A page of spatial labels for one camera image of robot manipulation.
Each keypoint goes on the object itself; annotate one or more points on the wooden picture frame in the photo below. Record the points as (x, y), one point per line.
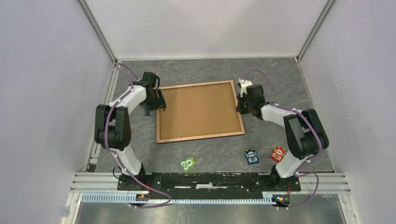
(201, 137)

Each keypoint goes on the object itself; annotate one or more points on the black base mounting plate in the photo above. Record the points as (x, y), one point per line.
(196, 186)

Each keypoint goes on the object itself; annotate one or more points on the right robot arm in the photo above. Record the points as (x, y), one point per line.
(304, 131)

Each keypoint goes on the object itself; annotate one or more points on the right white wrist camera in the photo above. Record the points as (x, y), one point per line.
(243, 84)

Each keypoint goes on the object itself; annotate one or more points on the red owl sticker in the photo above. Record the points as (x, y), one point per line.
(277, 154)

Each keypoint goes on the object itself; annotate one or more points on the green owl sticker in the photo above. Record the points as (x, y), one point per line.
(187, 164)

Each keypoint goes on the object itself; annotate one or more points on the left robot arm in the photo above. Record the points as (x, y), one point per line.
(112, 124)

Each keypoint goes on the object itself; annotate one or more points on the blue owl sticker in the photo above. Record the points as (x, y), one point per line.
(252, 156)

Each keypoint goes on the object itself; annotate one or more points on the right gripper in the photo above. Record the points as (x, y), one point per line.
(239, 108)

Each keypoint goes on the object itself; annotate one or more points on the white slotted cable duct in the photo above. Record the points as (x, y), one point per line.
(134, 198)

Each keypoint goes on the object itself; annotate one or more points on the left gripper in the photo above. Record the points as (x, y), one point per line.
(160, 103)

